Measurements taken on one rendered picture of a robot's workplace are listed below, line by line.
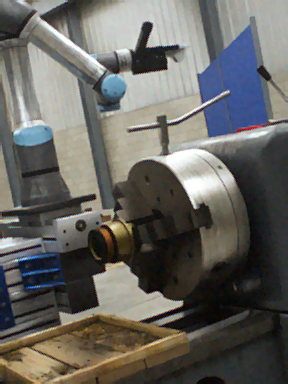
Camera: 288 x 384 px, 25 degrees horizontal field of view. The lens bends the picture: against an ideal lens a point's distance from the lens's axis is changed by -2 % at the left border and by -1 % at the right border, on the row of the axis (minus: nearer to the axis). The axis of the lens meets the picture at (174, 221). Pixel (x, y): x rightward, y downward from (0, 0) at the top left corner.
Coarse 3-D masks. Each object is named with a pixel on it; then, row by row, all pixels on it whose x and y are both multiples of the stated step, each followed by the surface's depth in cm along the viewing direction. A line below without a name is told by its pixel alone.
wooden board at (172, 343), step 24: (48, 336) 142; (72, 336) 141; (96, 336) 138; (120, 336) 134; (144, 336) 131; (168, 336) 120; (0, 360) 125; (24, 360) 129; (48, 360) 126; (72, 360) 123; (96, 360) 120; (120, 360) 113; (144, 360) 116
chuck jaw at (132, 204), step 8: (128, 176) 145; (120, 184) 141; (128, 184) 142; (120, 192) 141; (128, 192) 141; (136, 192) 141; (120, 200) 138; (128, 200) 139; (136, 200) 140; (144, 200) 141; (120, 208) 138; (128, 208) 138; (136, 208) 138; (144, 208) 139; (120, 216) 136; (128, 216) 136; (136, 216) 137; (144, 216) 138; (152, 216) 139; (160, 216) 142; (136, 224) 139
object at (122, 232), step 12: (96, 228) 131; (108, 228) 131; (120, 228) 130; (96, 240) 134; (108, 240) 128; (120, 240) 129; (132, 240) 130; (96, 252) 134; (108, 252) 128; (120, 252) 129; (132, 252) 131
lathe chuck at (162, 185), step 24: (144, 168) 138; (168, 168) 130; (192, 168) 131; (144, 192) 140; (168, 192) 132; (192, 192) 127; (216, 192) 130; (168, 216) 134; (216, 216) 128; (168, 240) 144; (192, 240) 129; (216, 240) 128; (168, 264) 139; (192, 264) 131; (216, 264) 130; (168, 288) 141; (192, 288) 133; (216, 288) 140
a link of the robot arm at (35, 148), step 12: (24, 132) 185; (36, 132) 185; (48, 132) 188; (24, 144) 185; (36, 144) 185; (48, 144) 187; (24, 156) 186; (36, 156) 185; (48, 156) 187; (24, 168) 187; (36, 168) 186
